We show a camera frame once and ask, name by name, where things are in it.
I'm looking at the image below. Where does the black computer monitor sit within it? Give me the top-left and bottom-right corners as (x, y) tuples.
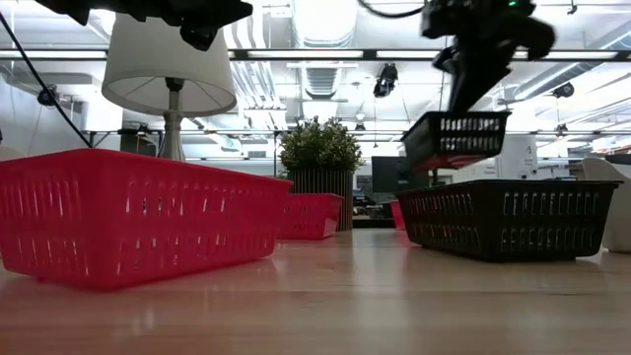
(371, 156), (410, 193)

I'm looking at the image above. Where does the large black plastic basket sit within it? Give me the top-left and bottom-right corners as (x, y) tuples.
(395, 178), (623, 263)

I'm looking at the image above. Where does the green artificial plant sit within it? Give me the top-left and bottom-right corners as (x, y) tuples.
(278, 115), (366, 174)

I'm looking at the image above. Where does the brown ribbed plant pot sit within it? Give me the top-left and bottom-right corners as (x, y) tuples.
(287, 169), (355, 233)

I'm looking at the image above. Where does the black cable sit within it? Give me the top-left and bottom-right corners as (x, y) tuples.
(0, 10), (94, 149)
(357, 0), (428, 20)

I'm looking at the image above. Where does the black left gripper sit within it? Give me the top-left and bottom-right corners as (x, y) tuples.
(34, 0), (253, 52)

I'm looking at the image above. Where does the silver lamp base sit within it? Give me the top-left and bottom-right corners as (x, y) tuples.
(156, 77), (187, 163)

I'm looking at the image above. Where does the black hanging spotlight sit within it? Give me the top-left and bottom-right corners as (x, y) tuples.
(373, 62), (399, 99)

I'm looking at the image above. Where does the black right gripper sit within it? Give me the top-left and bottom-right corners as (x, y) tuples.
(421, 0), (557, 113)

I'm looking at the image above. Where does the white lamp shade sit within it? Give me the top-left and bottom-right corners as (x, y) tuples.
(101, 12), (239, 118)

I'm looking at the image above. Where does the black overhead frame bar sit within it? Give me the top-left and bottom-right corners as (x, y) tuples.
(0, 47), (631, 63)

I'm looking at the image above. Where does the large red plastic basket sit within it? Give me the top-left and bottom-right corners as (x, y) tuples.
(0, 147), (295, 291)

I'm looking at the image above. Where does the small black plastic basket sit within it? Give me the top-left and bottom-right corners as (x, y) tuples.
(399, 109), (513, 173)

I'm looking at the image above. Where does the white cylindrical kiosk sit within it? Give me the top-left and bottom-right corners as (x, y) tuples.
(496, 135), (538, 179)

